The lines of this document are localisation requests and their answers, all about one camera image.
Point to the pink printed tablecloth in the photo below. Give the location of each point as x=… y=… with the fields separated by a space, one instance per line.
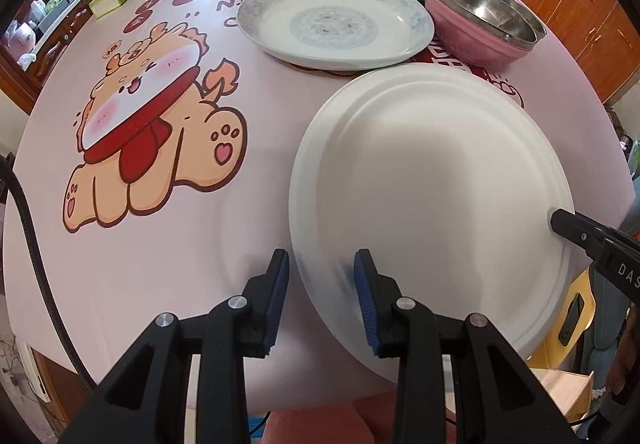
x=200 y=224

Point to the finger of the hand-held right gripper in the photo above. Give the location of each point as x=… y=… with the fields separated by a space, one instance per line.
x=575 y=226

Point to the light wooden stool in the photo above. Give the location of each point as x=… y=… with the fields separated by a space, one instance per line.
x=565 y=394

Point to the blue patterned ceramic plate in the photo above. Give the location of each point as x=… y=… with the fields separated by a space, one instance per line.
x=325 y=18

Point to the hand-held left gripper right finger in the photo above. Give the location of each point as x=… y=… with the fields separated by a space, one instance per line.
x=365 y=309

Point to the yellow chair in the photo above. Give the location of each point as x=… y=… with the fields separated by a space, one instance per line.
x=550 y=349

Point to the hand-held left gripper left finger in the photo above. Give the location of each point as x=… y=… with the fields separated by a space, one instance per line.
x=277 y=306

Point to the pink white plush toy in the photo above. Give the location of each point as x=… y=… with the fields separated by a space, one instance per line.
x=20 y=43

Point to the large white plate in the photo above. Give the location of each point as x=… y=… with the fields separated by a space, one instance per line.
x=425 y=173

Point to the dark wooden sideboard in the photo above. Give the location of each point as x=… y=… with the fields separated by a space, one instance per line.
x=55 y=53

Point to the small steel bowl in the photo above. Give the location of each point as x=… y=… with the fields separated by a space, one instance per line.
x=525 y=16

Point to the pink bowl with steel interior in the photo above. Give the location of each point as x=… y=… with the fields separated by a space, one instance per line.
x=460 y=38

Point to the pink chair cushion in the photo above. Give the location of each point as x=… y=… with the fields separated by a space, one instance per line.
x=325 y=424

